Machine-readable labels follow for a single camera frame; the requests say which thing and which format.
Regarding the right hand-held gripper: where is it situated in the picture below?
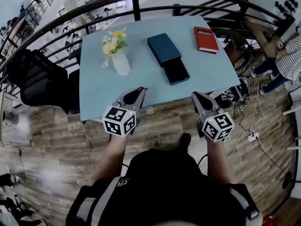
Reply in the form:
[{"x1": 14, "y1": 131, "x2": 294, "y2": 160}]
[{"x1": 191, "y1": 92, "x2": 235, "y2": 142}]

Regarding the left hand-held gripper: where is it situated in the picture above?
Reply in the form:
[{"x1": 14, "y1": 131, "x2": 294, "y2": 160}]
[{"x1": 102, "y1": 87, "x2": 148, "y2": 138}]

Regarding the dark teal sliding drawer box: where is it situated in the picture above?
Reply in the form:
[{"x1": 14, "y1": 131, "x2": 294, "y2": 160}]
[{"x1": 147, "y1": 33, "x2": 190, "y2": 86}]

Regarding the person's left forearm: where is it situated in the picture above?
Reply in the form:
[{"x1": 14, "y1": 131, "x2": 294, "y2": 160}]
[{"x1": 90, "y1": 133, "x2": 129, "y2": 186}]

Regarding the person's right forearm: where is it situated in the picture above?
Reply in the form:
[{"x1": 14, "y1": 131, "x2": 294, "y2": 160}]
[{"x1": 204, "y1": 137, "x2": 235, "y2": 186}]

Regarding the dark red glossy object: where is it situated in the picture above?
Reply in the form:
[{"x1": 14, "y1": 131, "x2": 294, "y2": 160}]
[{"x1": 262, "y1": 215, "x2": 278, "y2": 226}]

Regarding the black equipment bag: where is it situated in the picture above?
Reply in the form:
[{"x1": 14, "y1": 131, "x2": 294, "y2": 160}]
[{"x1": 215, "y1": 76, "x2": 251, "y2": 109}]

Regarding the white ceramic vase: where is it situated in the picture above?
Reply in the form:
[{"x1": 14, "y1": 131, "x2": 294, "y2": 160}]
[{"x1": 111, "y1": 52, "x2": 131, "y2": 77}]

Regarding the person's black shoe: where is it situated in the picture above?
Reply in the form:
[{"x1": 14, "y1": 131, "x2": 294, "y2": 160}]
[{"x1": 180, "y1": 132, "x2": 191, "y2": 149}]

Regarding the yellow artificial flower bouquet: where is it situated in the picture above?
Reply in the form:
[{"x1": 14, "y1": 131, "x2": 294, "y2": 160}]
[{"x1": 101, "y1": 27, "x2": 129, "y2": 68}]

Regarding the white power strip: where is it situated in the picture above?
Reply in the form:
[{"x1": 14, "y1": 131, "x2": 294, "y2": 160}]
[{"x1": 247, "y1": 132, "x2": 260, "y2": 143}]

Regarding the round wooden side table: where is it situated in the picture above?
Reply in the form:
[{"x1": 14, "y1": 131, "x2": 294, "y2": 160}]
[{"x1": 220, "y1": 29, "x2": 253, "y2": 70}]

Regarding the red hardcover book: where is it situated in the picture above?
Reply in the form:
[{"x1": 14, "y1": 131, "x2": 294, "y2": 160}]
[{"x1": 193, "y1": 26, "x2": 219, "y2": 54}]

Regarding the black metal railing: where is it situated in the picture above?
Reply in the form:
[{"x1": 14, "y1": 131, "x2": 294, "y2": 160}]
[{"x1": 0, "y1": 0, "x2": 301, "y2": 96}]

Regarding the person's black clothing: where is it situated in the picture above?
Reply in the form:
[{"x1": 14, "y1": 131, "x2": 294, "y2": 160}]
[{"x1": 65, "y1": 148, "x2": 262, "y2": 226}]

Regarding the white metal desk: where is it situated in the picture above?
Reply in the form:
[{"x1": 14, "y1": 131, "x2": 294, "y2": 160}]
[{"x1": 282, "y1": 79, "x2": 301, "y2": 152}]

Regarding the black mesh office chair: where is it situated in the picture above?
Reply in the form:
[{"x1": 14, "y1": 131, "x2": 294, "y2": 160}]
[{"x1": 8, "y1": 48, "x2": 81, "y2": 115}]

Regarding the white floor cable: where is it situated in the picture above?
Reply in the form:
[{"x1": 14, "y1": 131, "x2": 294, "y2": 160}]
[{"x1": 227, "y1": 78, "x2": 265, "y2": 159}]

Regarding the group of black wall fixtures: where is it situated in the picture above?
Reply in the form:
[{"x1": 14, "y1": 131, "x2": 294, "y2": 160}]
[{"x1": 260, "y1": 0, "x2": 299, "y2": 17}]

